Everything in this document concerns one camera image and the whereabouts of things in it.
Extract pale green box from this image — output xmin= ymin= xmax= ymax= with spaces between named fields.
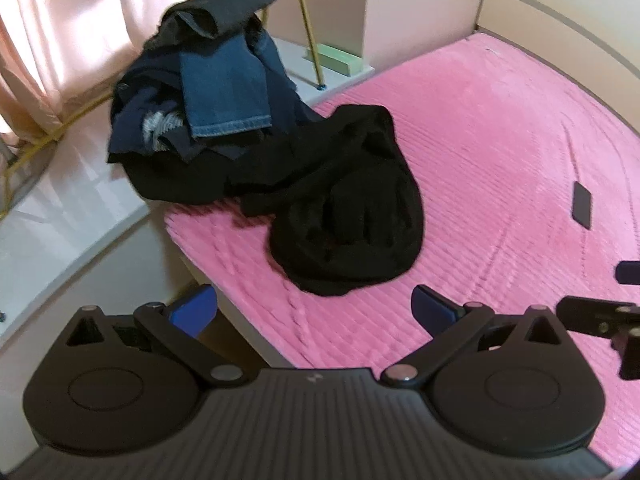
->
xmin=305 ymin=42 xmax=363 ymax=76

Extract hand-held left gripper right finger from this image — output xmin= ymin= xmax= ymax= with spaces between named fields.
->
xmin=381 ymin=284 xmax=569 ymax=389

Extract black phone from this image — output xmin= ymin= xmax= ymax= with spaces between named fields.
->
xmin=571 ymin=181 xmax=595 ymax=230

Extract dark grey garment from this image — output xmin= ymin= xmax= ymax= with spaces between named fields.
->
xmin=157 ymin=0 xmax=280 ymax=41

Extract beige headboard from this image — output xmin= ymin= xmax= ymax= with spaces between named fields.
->
xmin=472 ymin=0 xmax=640 ymax=136

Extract pink ribbed blanket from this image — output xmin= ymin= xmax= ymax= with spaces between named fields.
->
xmin=165 ymin=30 xmax=640 ymax=466

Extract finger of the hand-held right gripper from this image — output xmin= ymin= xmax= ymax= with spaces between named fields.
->
xmin=556 ymin=296 xmax=640 ymax=381
xmin=614 ymin=261 xmax=640 ymax=285

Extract pink curtain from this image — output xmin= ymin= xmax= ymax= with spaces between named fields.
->
xmin=0 ymin=0 xmax=271 ymax=136

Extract white window ledge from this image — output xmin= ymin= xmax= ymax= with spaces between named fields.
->
xmin=0 ymin=35 xmax=376 ymax=356

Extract blue jeans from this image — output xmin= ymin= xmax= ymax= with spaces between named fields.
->
xmin=177 ymin=27 xmax=326 ymax=141

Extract navy garment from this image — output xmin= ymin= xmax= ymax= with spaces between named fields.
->
xmin=107 ymin=55 xmax=201 ymax=166

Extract black pants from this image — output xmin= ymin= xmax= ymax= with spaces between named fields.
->
xmin=125 ymin=104 xmax=426 ymax=297

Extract gold tripod stand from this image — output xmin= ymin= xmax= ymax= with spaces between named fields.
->
xmin=0 ymin=0 xmax=327 ymax=221

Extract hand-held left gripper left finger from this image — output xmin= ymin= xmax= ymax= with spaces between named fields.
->
xmin=66 ymin=284 xmax=254 ymax=389

